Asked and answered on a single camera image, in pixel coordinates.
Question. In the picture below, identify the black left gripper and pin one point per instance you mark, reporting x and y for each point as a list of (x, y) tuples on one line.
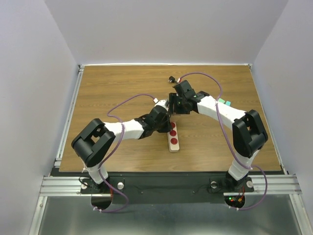
[(167, 127)]

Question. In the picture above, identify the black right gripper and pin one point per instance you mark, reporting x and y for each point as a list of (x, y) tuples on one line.
[(172, 98)]

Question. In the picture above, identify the white power strip red sockets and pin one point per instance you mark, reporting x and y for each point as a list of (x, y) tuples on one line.
[(173, 141)]

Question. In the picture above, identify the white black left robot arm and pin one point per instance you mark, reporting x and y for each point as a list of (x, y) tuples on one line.
[(95, 140)]

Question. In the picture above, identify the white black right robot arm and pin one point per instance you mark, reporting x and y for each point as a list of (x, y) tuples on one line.
[(248, 132)]

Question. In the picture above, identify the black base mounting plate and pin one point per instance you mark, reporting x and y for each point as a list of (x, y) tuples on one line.
[(116, 199)]

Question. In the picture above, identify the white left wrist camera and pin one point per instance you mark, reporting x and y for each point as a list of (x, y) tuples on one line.
[(163, 103)]

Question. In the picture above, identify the aluminium left side rail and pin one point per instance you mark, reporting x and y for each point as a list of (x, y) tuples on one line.
[(59, 155)]

